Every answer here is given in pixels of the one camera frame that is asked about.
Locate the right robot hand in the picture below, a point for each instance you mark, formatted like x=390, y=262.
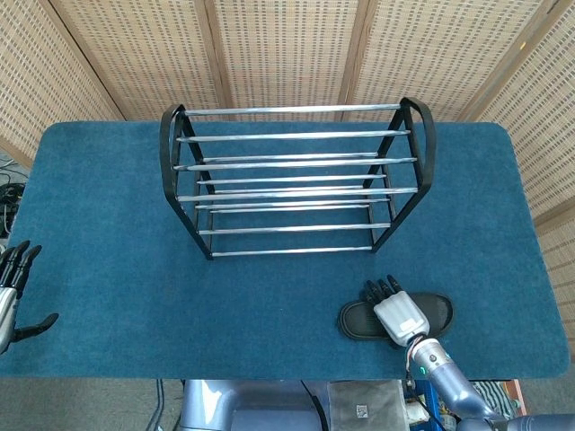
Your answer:
x=400, y=314

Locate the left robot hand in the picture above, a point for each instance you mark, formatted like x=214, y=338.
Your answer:
x=9, y=310

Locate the black rubber slipper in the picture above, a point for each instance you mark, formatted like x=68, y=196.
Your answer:
x=359, y=321

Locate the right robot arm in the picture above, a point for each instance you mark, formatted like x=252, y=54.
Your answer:
x=449, y=381

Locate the black and chrome shoe rack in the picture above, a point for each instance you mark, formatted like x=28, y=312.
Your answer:
x=292, y=135

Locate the grey box with QR code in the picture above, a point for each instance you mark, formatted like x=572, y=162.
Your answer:
x=359, y=397

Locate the white tape roll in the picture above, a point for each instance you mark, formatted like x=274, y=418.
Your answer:
x=415, y=410

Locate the striped plastic bag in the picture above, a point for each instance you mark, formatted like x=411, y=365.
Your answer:
x=494, y=397

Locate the blue carpet table cover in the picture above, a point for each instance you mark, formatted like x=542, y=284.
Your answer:
x=135, y=292

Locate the grey robot torso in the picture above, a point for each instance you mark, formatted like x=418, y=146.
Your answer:
x=211, y=404

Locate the woven bamboo folding screen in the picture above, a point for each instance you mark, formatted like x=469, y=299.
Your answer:
x=287, y=45

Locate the blue metal frame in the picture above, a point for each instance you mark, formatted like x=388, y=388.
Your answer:
x=424, y=395

